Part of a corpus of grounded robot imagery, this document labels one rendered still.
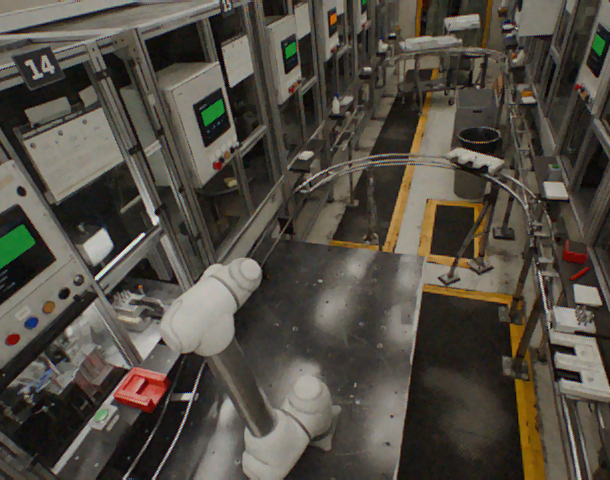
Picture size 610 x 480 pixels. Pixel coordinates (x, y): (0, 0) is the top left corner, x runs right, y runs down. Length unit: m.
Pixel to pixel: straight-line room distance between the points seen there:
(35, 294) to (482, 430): 2.18
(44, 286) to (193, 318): 0.52
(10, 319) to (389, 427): 1.32
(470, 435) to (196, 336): 1.79
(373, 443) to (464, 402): 1.03
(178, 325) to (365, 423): 0.94
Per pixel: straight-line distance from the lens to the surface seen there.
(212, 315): 1.07
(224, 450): 1.75
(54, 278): 1.42
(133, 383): 1.71
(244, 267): 1.10
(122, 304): 1.93
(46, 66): 1.41
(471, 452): 2.46
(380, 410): 1.74
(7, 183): 1.31
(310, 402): 1.46
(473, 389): 2.65
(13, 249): 1.30
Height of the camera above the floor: 2.20
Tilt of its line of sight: 37 degrees down
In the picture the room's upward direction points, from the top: 8 degrees counter-clockwise
